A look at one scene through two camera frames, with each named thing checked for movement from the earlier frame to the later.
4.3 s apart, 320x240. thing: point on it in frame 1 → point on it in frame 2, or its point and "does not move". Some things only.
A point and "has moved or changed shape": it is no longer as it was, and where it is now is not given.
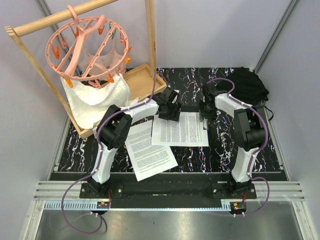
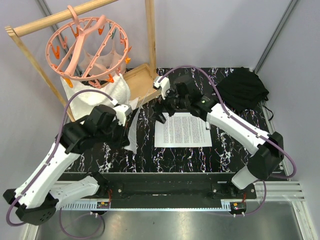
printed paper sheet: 189,131 does not move
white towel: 89,103 does not move
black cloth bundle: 249,87 does not move
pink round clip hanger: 88,48 does not move
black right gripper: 203,115 → 158,109
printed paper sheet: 147,160 has moved or changed shape
